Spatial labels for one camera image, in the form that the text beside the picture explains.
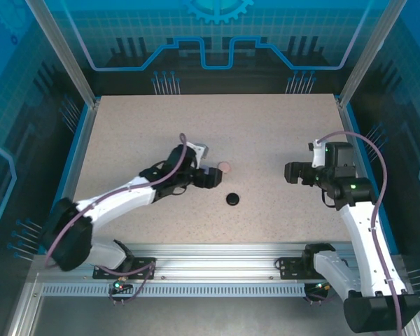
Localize right connector with green light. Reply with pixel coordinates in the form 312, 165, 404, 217
307, 281, 337, 293

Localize connector with green light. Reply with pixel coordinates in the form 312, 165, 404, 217
112, 279, 133, 293
307, 281, 337, 293

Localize left connector with green light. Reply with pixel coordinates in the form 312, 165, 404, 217
112, 279, 133, 293

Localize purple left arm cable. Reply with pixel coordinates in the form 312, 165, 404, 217
43, 132, 189, 270

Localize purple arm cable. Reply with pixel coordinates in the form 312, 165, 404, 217
43, 132, 189, 270
316, 131, 405, 336

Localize aluminium and blue right side rail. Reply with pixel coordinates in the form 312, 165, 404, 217
335, 97, 420, 336

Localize aluminium and blue rail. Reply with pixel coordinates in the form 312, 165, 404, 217
335, 97, 420, 336
6, 97, 102, 336

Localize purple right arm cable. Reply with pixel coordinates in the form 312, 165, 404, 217
316, 131, 405, 336

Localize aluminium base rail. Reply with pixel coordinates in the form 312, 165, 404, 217
31, 241, 403, 284

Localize aluminium and blue left side rail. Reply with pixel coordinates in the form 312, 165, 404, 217
6, 97, 102, 336

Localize aluminium right frame post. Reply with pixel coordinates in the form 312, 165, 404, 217
337, 0, 413, 109

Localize aluminium frame post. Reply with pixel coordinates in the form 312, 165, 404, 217
337, 0, 413, 109
24, 0, 101, 108

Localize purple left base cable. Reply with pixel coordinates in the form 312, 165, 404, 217
108, 262, 158, 305

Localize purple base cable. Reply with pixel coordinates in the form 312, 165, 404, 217
108, 262, 158, 305
302, 279, 337, 305

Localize slotted grey cable duct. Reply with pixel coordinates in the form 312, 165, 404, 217
41, 282, 308, 298

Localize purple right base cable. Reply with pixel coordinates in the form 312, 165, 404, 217
302, 279, 337, 305

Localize aluminium left frame post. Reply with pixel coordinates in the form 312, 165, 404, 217
24, 0, 101, 108

